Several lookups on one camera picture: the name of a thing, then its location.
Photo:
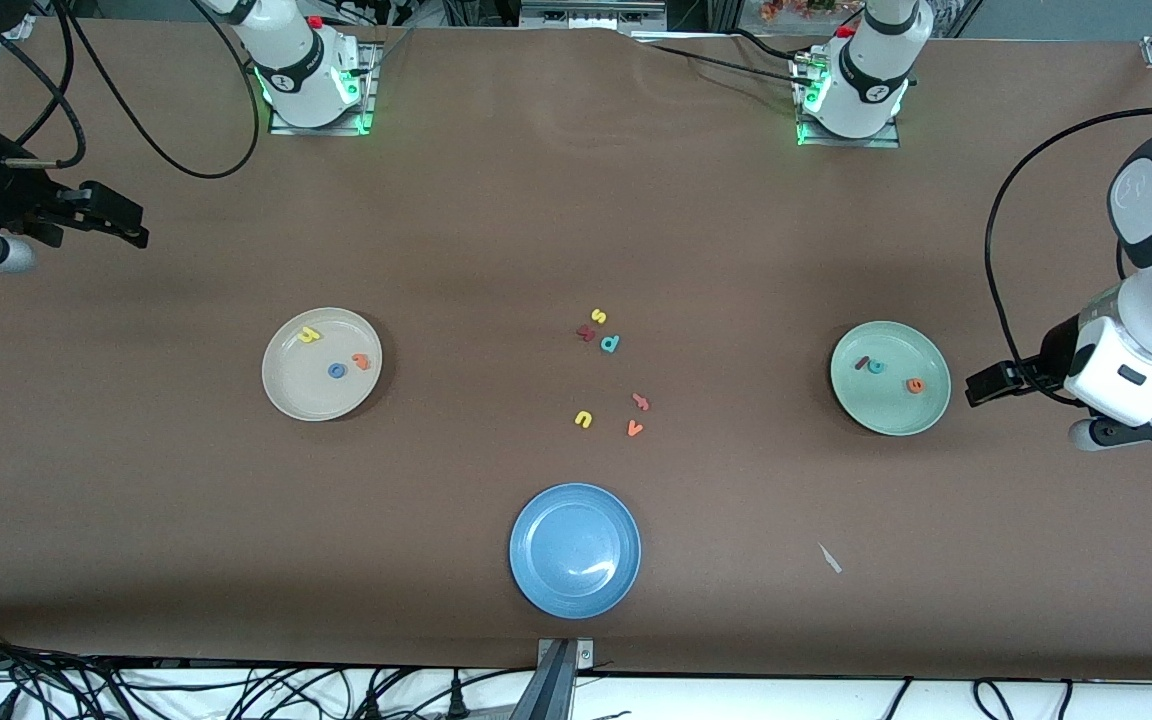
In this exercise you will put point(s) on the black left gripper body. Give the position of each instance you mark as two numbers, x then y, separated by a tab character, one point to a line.
1054	356

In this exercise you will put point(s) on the blue plate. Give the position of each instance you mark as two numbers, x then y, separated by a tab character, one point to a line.
574	550

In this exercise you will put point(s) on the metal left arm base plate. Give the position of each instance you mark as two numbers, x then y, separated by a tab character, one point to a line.
891	135

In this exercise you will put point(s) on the brown table cover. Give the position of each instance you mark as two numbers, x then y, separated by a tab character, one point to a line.
136	500

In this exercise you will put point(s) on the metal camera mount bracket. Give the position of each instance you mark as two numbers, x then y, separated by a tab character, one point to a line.
564	660

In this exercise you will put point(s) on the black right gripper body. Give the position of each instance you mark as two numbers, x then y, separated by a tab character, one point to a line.
8	193

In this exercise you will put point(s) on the grey power strip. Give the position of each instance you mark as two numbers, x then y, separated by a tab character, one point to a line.
591	14

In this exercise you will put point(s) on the yellow letter h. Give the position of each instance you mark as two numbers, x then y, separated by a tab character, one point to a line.
310	335

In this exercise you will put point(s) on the white paper scrap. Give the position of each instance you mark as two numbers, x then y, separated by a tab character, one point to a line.
830	558

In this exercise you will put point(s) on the beige brown plate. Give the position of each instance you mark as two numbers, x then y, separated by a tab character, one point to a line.
311	395

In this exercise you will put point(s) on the green plate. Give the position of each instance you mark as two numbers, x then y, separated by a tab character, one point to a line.
881	405

